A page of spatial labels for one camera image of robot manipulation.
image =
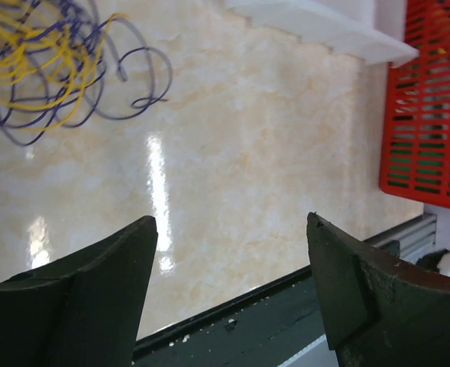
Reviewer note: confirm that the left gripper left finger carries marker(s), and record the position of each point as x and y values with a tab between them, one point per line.
83	309

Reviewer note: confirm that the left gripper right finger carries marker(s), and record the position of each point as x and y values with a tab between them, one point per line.
377	309

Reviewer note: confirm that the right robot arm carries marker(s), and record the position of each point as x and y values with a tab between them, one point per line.
437	261

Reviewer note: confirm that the red plastic basket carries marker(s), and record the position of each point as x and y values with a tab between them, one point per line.
415	160

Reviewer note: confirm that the clear plastic compartment tray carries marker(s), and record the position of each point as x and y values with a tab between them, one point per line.
369	30

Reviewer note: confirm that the aluminium frame rail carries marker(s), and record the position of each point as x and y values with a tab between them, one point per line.
410	240

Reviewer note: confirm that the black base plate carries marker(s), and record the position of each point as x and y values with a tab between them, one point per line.
263	327

